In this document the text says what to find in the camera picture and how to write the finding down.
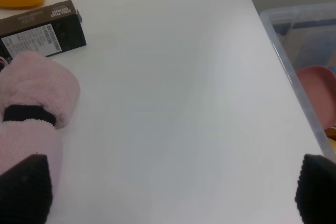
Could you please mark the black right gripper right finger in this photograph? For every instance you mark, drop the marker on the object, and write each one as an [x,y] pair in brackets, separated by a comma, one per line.
[315,195]

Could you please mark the pink bowl in bin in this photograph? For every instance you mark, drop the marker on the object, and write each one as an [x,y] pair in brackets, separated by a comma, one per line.
[318,83]

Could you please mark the brown espresso box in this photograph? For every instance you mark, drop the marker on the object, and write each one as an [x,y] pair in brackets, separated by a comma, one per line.
[48,31]

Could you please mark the clear plastic storage bin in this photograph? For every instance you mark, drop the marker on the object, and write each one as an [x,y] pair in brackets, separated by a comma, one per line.
[304,36]

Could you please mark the pink rolled towel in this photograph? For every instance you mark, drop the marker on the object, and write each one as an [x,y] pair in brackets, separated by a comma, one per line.
[38,97]

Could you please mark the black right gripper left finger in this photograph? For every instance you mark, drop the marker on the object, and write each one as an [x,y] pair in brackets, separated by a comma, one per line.
[26,191]

